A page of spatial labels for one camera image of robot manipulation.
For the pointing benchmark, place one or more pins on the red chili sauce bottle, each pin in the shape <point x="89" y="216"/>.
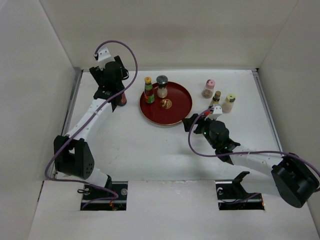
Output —
<point x="148" y="90"/>

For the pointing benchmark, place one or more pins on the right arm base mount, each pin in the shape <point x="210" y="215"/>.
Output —
<point x="231" y="196"/>

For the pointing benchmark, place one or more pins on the pink cap spice shaker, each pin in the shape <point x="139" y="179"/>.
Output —
<point x="208" y="89"/>

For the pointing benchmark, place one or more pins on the red lid sauce jar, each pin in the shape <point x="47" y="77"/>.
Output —
<point x="207" y="113"/>

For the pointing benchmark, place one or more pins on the yellow cap salt shaker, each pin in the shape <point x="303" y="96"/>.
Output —
<point x="228" y="103"/>

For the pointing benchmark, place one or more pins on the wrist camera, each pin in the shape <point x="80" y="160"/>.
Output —
<point x="215" y="112"/>
<point x="103" y="57"/>

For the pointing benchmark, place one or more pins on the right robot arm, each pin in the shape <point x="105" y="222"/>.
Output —
<point x="294" y="179"/>

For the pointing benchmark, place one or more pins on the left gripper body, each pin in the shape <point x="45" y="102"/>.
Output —
<point x="99" y="75"/>

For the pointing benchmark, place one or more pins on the silver cap pepper shaker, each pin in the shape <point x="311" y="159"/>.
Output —
<point x="162" y="82"/>

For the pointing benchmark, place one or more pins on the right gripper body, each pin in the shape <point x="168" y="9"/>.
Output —
<point x="203" y="127"/>

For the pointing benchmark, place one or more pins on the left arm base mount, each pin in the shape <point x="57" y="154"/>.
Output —
<point x="93" y="199"/>

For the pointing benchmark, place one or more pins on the dark soy sauce bottle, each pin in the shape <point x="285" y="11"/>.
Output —
<point x="121" y="100"/>

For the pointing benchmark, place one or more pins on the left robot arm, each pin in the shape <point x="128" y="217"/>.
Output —
<point x="75" y="157"/>

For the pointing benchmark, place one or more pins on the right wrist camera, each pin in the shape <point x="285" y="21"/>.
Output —
<point x="215" y="112"/>

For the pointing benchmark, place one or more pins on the red round lacquer tray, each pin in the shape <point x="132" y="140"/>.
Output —
<point x="170" y="110"/>

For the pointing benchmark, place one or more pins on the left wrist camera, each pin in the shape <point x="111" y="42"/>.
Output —
<point x="103" y="57"/>

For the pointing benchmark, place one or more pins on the small yellow label bottle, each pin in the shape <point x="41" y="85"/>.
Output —
<point x="215" y="99"/>

